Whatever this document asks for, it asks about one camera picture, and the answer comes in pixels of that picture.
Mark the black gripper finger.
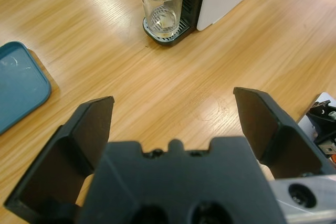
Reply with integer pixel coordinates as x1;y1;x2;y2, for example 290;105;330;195
4;95;116;224
233;87;329;180

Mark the clear drinking glass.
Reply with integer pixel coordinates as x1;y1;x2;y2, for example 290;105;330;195
138;0;185;38

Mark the teal plastic tray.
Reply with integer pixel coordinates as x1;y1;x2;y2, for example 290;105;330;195
0;41;52;135

